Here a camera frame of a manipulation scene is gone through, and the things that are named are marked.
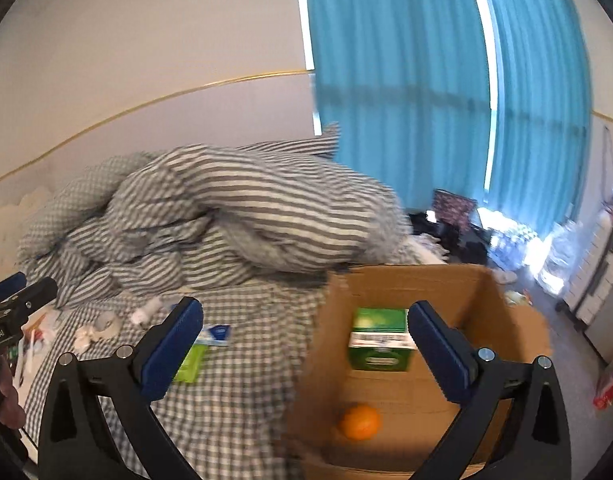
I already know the white tissue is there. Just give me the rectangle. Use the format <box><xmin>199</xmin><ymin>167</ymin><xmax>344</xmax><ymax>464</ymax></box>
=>
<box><xmin>73</xmin><ymin>325</ymin><xmax>93</xmax><ymax>356</ymax></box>

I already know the white tape roll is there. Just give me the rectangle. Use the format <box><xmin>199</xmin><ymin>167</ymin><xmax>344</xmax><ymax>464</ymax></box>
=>
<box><xmin>92</xmin><ymin>311</ymin><xmax>122</xmax><ymax>341</ymax></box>

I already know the white plastic tube fitting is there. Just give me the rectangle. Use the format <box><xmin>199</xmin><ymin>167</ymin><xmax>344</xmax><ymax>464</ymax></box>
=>
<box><xmin>130</xmin><ymin>297</ymin><xmax>163</xmax><ymax>326</ymax></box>

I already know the blue tissue pack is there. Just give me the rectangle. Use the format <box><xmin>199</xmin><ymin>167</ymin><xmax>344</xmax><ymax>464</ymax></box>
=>
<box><xmin>195</xmin><ymin>324</ymin><xmax>232</xmax><ymax>347</ymax></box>

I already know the person left hand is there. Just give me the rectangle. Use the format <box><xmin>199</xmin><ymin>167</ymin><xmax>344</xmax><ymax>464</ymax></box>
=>
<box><xmin>0</xmin><ymin>356</ymin><xmax>26</xmax><ymax>430</ymax></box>

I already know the grey checked duvet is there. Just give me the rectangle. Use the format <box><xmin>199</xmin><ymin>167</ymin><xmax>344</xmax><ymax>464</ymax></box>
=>
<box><xmin>18</xmin><ymin>126</ymin><xmax>418</xmax><ymax>307</ymax></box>

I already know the checked bed sheet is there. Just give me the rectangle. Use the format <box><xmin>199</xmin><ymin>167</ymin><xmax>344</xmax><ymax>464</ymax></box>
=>
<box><xmin>24</xmin><ymin>276</ymin><xmax>325</xmax><ymax>479</ymax></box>

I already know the orange fruit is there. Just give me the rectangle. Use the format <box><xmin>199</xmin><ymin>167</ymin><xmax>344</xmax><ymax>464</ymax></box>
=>
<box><xmin>337</xmin><ymin>404</ymin><xmax>383</xmax><ymax>442</ymax></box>

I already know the brown cardboard box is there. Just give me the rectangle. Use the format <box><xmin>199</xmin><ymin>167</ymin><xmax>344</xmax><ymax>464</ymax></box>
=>
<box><xmin>284</xmin><ymin>263</ymin><xmax>554</xmax><ymax>480</ymax></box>

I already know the green medicine box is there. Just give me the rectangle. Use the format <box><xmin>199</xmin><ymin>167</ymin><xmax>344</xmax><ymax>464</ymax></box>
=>
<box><xmin>348</xmin><ymin>308</ymin><xmax>417</xmax><ymax>372</ymax></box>

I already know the white suitcase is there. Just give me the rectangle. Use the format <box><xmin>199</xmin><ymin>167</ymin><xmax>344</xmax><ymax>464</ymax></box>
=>
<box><xmin>556</xmin><ymin>210</ymin><xmax>613</xmax><ymax>328</ymax></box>

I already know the pack of water bottles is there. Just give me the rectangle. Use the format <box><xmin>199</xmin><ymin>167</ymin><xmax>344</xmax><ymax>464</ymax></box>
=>
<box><xmin>489</xmin><ymin>222</ymin><xmax>538</xmax><ymax>271</ymax></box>

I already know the dark floral bag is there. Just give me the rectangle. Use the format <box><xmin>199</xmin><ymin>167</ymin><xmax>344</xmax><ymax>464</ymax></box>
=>
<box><xmin>433</xmin><ymin>188</ymin><xmax>477</xmax><ymax>233</ymax></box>

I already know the blue window curtain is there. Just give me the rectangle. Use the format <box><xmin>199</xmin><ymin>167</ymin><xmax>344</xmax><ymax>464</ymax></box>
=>
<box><xmin>306</xmin><ymin>0</ymin><xmax>592</xmax><ymax>235</ymax></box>

